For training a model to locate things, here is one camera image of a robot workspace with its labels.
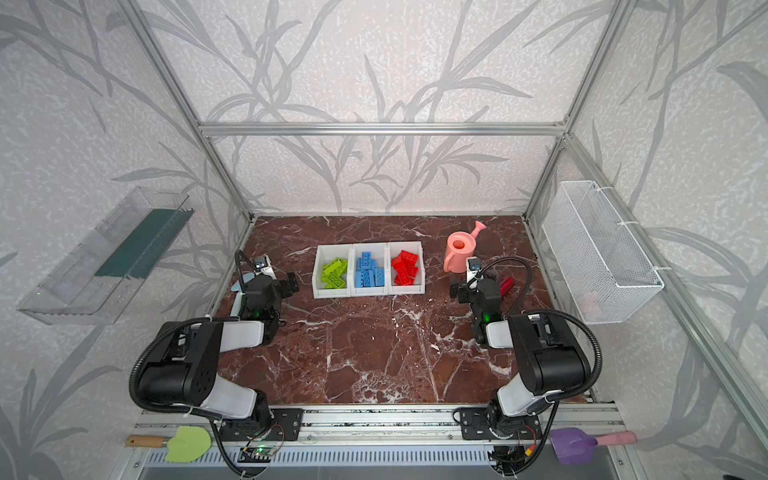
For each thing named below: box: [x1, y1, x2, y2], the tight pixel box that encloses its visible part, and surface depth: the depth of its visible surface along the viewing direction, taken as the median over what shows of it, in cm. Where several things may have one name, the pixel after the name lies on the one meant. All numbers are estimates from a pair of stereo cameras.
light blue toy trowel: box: [230, 292, 243, 317], surface depth 96 cm
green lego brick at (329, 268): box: [322, 258, 337, 275], surface depth 101 cm
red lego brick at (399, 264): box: [391, 255, 418, 278], surface depth 102 cm
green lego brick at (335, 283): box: [324, 278, 347, 289], surface depth 98 cm
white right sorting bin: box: [387, 240, 425, 295], surface depth 100 cm
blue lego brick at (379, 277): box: [373, 267, 385, 287], surface depth 101 cm
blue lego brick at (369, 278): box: [363, 269, 375, 287], surface depth 100 cm
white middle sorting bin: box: [351, 242, 389, 297], surface depth 98 cm
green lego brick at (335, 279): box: [326, 272, 345, 287], surface depth 99 cm
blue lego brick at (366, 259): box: [361, 251, 373, 268], surface depth 103 cm
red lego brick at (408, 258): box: [401, 250, 419, 266], surface depth 104 cm
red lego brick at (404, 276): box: [393, 268, 419, 286], surface depth 101 cm
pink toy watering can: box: [444, 220, 486, 273], surface depth 99 cm
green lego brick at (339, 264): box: [330, 257, 348, 271], surface depth 101 cm
